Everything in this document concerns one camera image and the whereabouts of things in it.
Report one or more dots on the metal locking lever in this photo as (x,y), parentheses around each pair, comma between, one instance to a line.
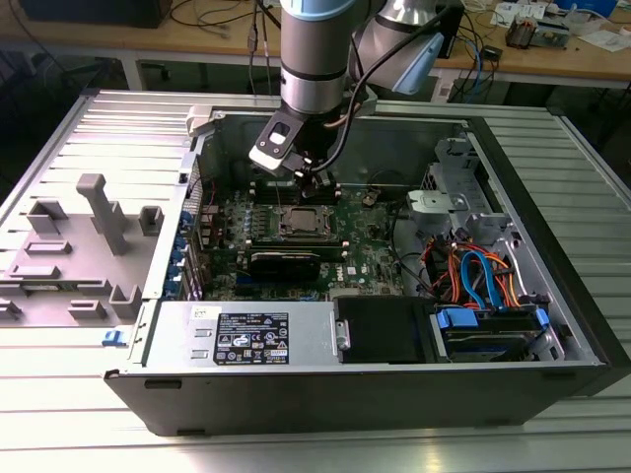
(279,197)

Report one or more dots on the CPU socket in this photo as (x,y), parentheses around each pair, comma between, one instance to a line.
(282,236)

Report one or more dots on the blue slot latch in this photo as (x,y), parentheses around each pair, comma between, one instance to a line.
(176,266)
(186,220)
(181,242)
(173,287)

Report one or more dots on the coin cell battery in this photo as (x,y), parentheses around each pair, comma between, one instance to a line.
(369,199)

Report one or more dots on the green motherboard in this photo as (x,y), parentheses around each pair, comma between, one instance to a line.
(374,246)

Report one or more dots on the grey corner block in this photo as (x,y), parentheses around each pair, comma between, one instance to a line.
(199,120)

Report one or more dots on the black graphics card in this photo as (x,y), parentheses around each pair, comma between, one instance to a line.
(283,266)

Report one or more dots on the silver drive cage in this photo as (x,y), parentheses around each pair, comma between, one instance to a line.
(473,204)

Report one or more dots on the small black box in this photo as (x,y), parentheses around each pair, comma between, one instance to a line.
(493,53)

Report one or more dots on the copper coil device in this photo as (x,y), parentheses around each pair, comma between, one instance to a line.
(521,32)

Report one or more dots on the grey power supply unit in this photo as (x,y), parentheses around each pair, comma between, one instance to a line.
(172,335)

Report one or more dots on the wooden desk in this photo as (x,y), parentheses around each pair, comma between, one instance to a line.
(89,38)

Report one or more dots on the hard disk in blue carrier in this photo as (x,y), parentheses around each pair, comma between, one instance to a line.
(488,335)

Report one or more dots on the black PC case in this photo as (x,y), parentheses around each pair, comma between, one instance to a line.
(320,399)

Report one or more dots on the dark monitor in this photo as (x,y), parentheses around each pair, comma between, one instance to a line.
(98,12)

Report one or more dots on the grey electronics box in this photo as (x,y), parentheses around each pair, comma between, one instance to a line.
(554,34)

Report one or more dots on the grey parts rack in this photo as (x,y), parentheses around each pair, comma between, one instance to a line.
(74,256)

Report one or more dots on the blue plastic clip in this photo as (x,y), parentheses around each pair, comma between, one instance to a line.
(112,337)

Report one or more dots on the white paper sheets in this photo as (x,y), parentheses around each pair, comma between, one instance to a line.
(606,39)

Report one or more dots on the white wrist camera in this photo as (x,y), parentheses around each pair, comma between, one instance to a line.
(268,157)

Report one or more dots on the silver metal bracket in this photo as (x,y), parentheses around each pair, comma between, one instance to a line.
(429,204)

